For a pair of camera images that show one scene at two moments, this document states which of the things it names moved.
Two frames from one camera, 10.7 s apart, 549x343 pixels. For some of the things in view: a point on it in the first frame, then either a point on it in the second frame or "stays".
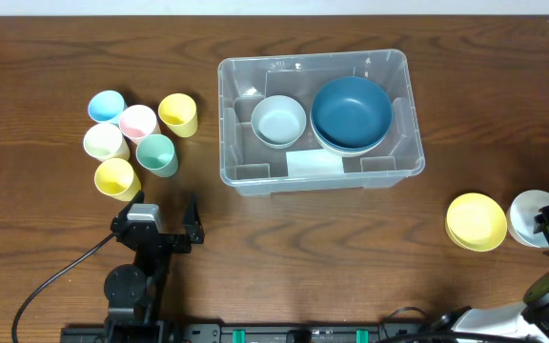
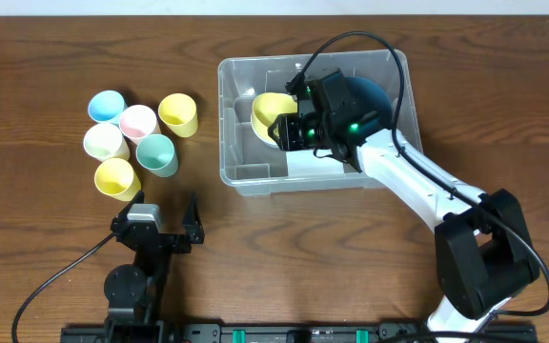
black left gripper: x=158 y=243 stays
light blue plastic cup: x=106 y=107 stays
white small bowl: x=520 y=216 to x=260 y=130
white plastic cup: x=104 y=141 stays
